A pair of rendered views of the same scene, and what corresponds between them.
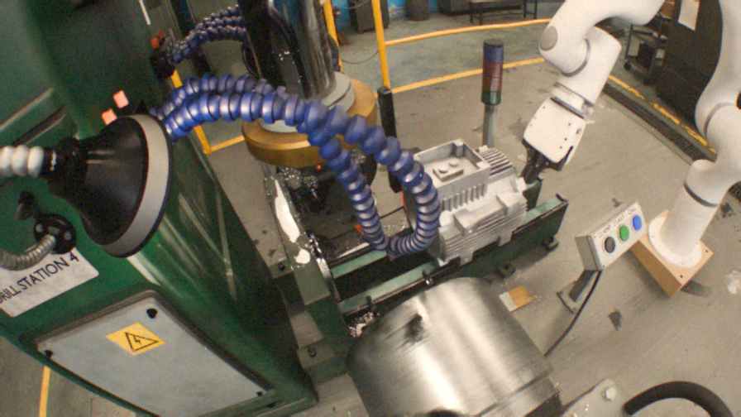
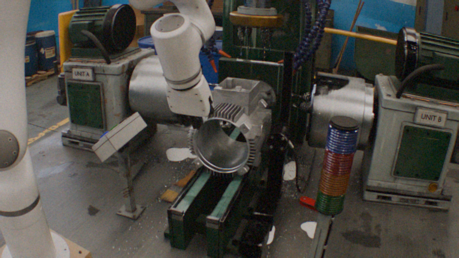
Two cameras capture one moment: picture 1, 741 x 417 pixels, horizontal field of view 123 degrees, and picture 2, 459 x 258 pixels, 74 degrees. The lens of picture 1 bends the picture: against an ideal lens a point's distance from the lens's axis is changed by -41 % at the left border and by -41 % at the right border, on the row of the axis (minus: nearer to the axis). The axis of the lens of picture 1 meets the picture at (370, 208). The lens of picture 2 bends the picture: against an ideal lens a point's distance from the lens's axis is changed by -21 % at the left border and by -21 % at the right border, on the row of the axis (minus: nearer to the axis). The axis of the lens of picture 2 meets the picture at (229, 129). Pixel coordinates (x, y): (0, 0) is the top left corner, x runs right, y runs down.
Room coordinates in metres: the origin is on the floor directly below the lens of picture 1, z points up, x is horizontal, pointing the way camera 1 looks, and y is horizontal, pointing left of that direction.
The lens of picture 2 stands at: (1.01, -1.04, 1.46)
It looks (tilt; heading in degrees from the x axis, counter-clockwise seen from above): 24 degrees down; 122
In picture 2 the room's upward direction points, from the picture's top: 2 degrees clockwise
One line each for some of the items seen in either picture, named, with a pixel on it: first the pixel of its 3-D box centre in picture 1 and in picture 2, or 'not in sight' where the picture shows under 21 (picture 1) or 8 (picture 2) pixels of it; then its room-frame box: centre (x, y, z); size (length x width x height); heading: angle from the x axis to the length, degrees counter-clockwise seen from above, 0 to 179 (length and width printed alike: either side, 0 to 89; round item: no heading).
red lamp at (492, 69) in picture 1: (492, 66); (338, 158); (0.86, -0.42, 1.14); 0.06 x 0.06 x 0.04
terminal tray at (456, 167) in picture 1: (447, 176); (237, 96); (0.47, -0.15, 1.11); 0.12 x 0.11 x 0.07; 105
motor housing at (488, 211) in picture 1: (462, 203); (231, 132); (0.48, -0.19, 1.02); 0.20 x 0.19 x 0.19; 105
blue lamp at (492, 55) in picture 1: (493, 51); (342, 136); (0.86, -0.42, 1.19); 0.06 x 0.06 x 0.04
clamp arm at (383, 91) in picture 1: (391, 143); (286, 92); (0.58, -0.07, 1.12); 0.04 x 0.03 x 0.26; 106
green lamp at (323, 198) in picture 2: (491, 93); (330, 197); (0.86, -0.42, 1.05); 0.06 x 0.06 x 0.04
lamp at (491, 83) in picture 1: (492, 79); (334, 178); (0.86, -0.42, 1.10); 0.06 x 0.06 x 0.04
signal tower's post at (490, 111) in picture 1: (490, 106); (327, 214); (0.86, -0.42, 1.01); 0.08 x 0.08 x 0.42; 16
